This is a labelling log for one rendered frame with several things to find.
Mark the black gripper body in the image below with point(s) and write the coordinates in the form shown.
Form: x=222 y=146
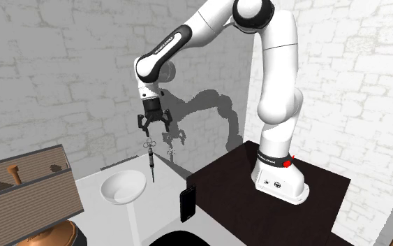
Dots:
x=152 y=107

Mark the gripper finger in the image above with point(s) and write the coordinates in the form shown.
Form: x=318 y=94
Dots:
x=167 y=121
x=143 y=123

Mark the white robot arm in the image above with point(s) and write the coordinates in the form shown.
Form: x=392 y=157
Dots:
x=277 y=85

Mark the white bowl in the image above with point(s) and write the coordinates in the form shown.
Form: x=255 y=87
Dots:
x=123 y=187

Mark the black phone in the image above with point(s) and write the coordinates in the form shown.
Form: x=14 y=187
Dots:
x=187 y=203

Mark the dark robot stand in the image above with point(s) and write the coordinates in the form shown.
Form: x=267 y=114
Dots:
x=230 y=201

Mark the brown wooden shelf box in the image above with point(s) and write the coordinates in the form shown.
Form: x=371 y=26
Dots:
x=36 y=201

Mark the brown round bin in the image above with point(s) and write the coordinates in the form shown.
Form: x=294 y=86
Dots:
x=51 y=236

